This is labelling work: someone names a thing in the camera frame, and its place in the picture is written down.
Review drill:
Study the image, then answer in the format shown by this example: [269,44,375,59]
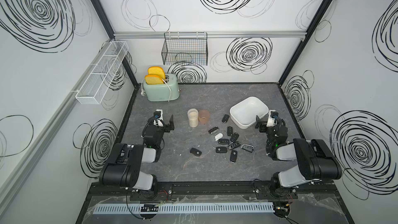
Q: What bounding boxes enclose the chrome-trimmed porsche key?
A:
[228,142,241,150]

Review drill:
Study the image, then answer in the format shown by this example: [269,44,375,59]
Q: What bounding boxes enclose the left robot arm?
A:
[98,111,175,191]

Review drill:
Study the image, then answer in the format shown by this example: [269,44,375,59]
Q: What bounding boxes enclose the clear jar with grain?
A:
[187,108,199,128]

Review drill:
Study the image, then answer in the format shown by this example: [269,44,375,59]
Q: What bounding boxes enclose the black vw key lower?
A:
[216,146,228,153]

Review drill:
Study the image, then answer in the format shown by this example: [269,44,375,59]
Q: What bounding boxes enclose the white storage box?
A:
[230,96,269,130]

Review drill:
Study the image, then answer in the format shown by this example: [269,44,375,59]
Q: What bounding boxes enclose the white mesh wall shelf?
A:
[76,40,129,105]

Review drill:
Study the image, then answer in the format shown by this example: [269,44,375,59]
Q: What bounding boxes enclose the pink translucent cup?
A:
[198,110,210,124]

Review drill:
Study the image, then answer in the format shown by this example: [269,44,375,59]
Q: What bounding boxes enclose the white key fob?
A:
[214,133,223,141]

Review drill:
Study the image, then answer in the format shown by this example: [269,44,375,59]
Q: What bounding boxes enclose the yellow toast slice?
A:
[144,74,164,85]
[148,66,165,79]

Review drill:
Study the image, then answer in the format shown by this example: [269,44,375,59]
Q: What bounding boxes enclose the black silver-edged key fob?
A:
[208,127,219,134]

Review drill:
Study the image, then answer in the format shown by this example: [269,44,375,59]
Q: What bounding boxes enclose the white toaster cord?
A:
[141,78,172,102]

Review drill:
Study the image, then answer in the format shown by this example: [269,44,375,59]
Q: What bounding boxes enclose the lone black vw key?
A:
[190,148,202,157]

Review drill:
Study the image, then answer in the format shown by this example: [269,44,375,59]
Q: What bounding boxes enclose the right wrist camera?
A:
[266,110,279,127]

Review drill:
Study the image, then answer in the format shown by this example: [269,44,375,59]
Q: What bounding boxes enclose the silver bmw key fob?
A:
[240,144,254,153]

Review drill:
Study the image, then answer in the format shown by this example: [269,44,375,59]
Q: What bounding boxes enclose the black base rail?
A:
[86,179,337,201]

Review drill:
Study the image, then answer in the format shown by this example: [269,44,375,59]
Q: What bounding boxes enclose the white slotted cable duct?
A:
[93,202,275,215]

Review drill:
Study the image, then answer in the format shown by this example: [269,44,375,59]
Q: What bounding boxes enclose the front yellow toast slice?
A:
[144,74,164,85]

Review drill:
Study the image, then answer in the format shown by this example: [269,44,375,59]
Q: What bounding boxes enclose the black wire basket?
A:
[161,32,208,66]

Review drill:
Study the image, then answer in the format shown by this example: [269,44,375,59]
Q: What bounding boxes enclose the black flip key middle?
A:
[230,132,239,143]

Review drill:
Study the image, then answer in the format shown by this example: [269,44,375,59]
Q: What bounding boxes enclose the black vw key vertical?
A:
[230,150,238,163]

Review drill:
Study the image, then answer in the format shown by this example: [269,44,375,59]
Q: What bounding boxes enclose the mint green toaster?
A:
[143,74,180,102]

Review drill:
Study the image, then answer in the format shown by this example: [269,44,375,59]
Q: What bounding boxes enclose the black three-button key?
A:
[218,139,230,145]

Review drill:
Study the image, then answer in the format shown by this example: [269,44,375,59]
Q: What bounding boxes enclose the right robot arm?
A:
[255,111,343,191]

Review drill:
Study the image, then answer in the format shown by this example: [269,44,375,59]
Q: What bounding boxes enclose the black flip key upper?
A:
[227,126,233,136]

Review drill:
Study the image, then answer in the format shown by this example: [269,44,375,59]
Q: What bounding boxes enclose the rear yellow toast slice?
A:
[148,66,165,79]

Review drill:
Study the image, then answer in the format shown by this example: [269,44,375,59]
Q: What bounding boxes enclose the black flip key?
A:
[227,126,233,136]
[230,132,239,143]

